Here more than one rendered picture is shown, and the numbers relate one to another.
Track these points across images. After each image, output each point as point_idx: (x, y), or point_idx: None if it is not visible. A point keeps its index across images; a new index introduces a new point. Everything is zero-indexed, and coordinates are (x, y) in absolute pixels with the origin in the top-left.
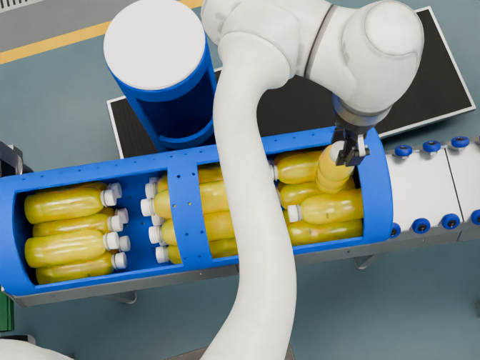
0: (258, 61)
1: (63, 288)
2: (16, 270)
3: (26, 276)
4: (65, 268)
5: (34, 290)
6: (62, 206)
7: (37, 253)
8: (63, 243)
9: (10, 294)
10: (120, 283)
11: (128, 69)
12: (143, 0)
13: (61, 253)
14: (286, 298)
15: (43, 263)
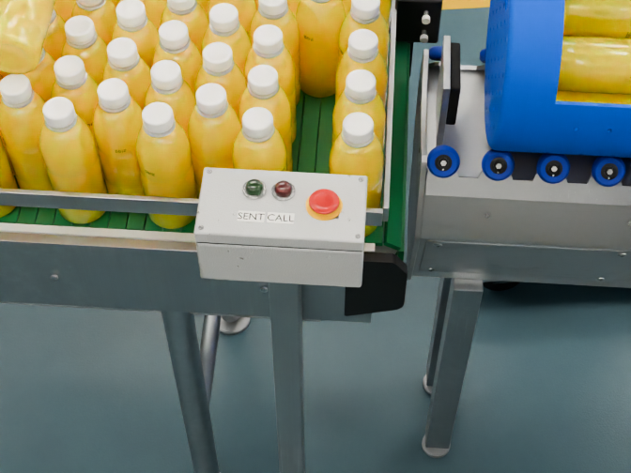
0: None
1: (593, 127)
2: (551, 46)
3: (560, 66)
4: (594, 101)
5: (551, 109)
6: (608, 0)
7: (568, 50)
8: (615, 44)
9: (435, 173)
10: (621, 217)
11: None
12: None
13: (610, 59)
14: None
15: (570, 74)
